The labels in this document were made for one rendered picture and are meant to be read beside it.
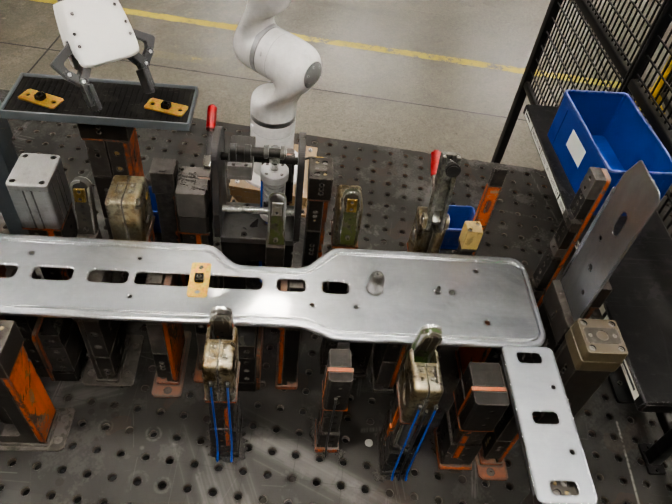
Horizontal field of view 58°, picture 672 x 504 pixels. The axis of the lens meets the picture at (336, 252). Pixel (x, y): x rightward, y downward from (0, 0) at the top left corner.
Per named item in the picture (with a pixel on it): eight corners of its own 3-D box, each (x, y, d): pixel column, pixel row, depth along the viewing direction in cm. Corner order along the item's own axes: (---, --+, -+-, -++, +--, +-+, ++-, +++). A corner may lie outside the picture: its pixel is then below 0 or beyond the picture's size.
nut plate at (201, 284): (206, 297, 113) (206, 293, 112) (186, 296, 113) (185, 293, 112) (211, 264, 119) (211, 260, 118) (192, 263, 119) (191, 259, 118)
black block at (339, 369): (308, 462, 125) (319, 391, 104) (309, 414, 132) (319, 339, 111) (346, 463, 126) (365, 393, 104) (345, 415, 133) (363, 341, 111)
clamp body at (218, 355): (200, 464, 122) (186, 376, 97) (208, 409, 131) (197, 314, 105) (246, 465, 123) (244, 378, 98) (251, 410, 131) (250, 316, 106)
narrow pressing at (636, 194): (573, 326, 117) (660, 197, 92) (557, 280, 125) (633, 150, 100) (576, 326, 118) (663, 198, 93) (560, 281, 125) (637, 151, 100)
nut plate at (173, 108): (143, 108, 124) (142, 103, 123) (151, 98, 127) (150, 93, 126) (181, 117, 123) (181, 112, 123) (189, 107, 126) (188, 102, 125)
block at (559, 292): (518, 402, 139) (568, 327, 117) (507, 357, 147) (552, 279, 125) (530, 402, 140) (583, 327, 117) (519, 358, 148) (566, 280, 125)
